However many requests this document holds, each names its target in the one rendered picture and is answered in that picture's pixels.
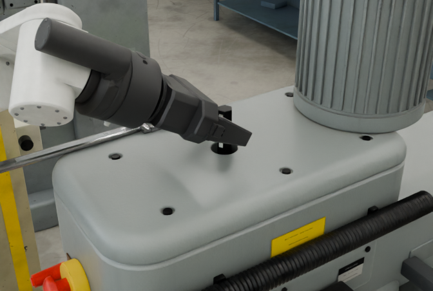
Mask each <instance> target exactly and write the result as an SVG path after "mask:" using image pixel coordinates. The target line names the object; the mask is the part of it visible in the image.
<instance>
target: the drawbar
mask: <svg viewBox="0 0 433 291"><path fill-rule="evenodd" d="M219 114H221V115H223V117H224V118H226V119H228V120H230V121H232V107H231V106H227V105H223V106H218V115H219ZM217 154H220V155H230V154H231V144H223V148H222V147H219V143H218V142H217Z"/></svg>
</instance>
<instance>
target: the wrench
mask: <svg viewBox="0 0 433 291"><path fill-rule="evenodd" d="M158 130H161V129H159V128H156V127H154V126H153V125H152V124H151V125H149V126H147V125H146V123H144V124H143V125H141V126H140V127H138V128H135V129H130V128H128V127H124V126H122V127H118V128H115V129H111V130H108V131H104V132H102V133H97V134H95V135H91V136H87V137H84V138H80V139H77V140H73V141H71V142H67V143H63V144H60V145H56V146H53V147H49V148H46V149H42V150H40V151H36V152H33V153H28V154H26V155H22V156H18V157H15V158H11V159H8V160H5V161H2V162H0V173H5V172H7V171H11V170H14V169H18V168H20V167H24V166H27V165H31V164H34V163H37V162H41V161H44V160H47V159H51V158H54V157H57V156H61V155H65V154H67V153H71V152H74V151H78V150H80V149H84V148H87V147H91V146H95V145H97V144H101V143H104V142H108V141H110V140H115V139H117V138H121V137H124V136H128V135H131V134H134V133H138V132H140V131H142V132H143V133H144V134H146V133H150V132H154V131H158Z"/></svg>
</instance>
